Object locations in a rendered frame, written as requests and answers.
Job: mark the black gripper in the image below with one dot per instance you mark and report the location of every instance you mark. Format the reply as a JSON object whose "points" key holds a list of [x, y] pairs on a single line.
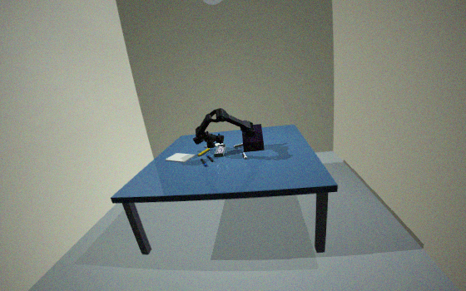
{"points": [[218, 139]]}

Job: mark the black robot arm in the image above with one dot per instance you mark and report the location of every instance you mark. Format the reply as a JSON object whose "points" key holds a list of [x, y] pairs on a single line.
{"points": [[221, 115]]}

